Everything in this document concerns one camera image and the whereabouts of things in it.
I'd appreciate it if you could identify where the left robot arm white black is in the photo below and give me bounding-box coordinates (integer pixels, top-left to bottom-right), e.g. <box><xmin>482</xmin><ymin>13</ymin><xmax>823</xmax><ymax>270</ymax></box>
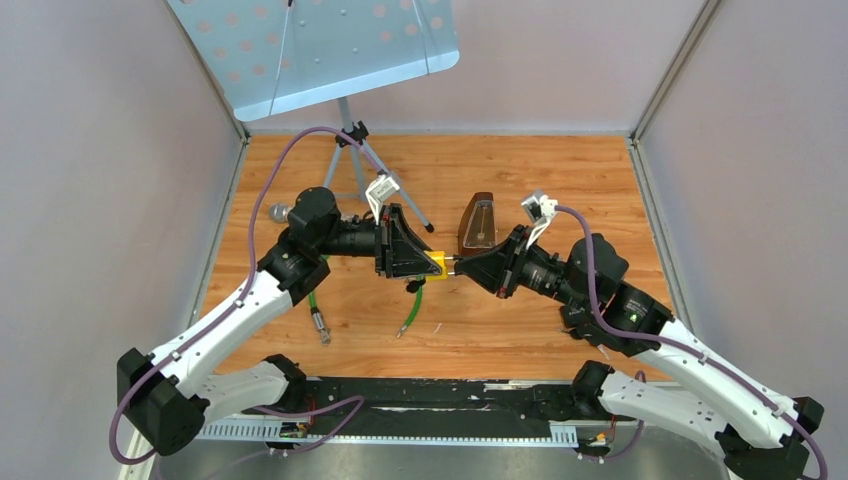
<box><xmin>117</xmin><ymin>187</ymin><xmax>445</xmax><ymax>456</ymax></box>

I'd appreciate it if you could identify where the black padlock with keys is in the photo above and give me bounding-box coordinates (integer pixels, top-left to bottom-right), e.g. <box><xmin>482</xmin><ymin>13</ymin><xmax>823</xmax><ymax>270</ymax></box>
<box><xmin>405</xmin><ymin>278</ymin><xmax>426</xmax><ymax>294</ymax></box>

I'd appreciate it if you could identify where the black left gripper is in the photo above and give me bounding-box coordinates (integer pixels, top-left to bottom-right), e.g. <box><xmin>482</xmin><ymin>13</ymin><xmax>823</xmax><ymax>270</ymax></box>
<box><xmin>317</xmin><ymin>204</ymin><xmax>443</xmax><ymax>281</ymax></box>

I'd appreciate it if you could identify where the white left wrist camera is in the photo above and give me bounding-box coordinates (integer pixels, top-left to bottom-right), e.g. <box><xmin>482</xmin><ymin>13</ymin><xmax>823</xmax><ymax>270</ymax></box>
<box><xmin>365</xmin><ymin>171</ymin><xmax>401</xmax><ymax>220</ymax></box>

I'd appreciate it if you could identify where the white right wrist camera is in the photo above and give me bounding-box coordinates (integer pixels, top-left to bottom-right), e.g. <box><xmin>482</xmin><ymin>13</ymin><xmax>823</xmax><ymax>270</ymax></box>
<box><xmin>521</xmin><ymin>190</ymin><xmax>559</xmax><ymax>249</ymax></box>

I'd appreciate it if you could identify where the yellow padlock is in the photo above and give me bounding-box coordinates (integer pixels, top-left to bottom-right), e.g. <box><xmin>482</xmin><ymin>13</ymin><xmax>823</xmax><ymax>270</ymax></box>
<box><xmin>425</xmin><ymin>250</ymin><xmax>449</xmax><ymax>280</ymax></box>

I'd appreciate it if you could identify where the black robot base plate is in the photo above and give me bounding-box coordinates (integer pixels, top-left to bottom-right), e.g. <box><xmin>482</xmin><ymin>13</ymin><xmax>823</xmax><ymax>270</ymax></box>
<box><xmin>269</xmin><ymin>377</ymin><xmax>611</xmax><ymax>439</ymax></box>

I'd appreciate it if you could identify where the brown wooden metronome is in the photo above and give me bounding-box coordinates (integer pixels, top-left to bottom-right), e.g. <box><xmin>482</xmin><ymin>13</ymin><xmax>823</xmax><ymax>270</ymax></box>
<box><xmin>457</xmin><ymin>191</ymin><xmax>497</xmax><ymax>256</ymax></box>

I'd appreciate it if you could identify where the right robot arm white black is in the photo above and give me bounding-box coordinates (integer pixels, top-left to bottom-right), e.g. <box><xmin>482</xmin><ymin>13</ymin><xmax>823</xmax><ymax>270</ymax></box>
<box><xmin>455</xmin><ymin>226</ymin><xmax>824</xmax><ymax>479</ymax></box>

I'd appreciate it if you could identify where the glittery silver microphone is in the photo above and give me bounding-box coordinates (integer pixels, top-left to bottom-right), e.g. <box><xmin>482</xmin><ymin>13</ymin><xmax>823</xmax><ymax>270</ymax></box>
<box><xmin>268</xmin><ymin>203</ymin><xmax>292</xmax><ymax>224</ymax></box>

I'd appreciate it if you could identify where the light blue music stand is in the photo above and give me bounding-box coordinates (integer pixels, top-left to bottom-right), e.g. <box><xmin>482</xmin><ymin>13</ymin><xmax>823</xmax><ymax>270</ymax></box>
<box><xmin>167</xmin><ymin>1</ymin><xmax>460</xmax><ymax>205</ymax></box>

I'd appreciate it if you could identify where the green cable lock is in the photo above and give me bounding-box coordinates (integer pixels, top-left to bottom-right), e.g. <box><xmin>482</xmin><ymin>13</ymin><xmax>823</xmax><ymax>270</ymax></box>
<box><xmin>307</xmin><ymin>290</ymin><xmax>423</xmax><ymax>346</ymax></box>

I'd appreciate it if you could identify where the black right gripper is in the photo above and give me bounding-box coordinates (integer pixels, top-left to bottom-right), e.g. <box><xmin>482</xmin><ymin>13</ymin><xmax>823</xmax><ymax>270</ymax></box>
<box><xmin>453</xmin><ymin>225</ymin><xmax>589</xmax><ymax>312</ymax></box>

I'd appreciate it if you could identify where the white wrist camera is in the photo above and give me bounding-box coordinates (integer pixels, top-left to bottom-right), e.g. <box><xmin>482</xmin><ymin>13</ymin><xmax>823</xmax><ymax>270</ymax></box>
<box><xmin>365</xmin><ymin>171</ymin><xmax>401</xmax><ymax>220</ymax></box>
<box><xmin>521</xmin><ymin>190</ymin><xmax>559</xmax><ymax>249</ymax></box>

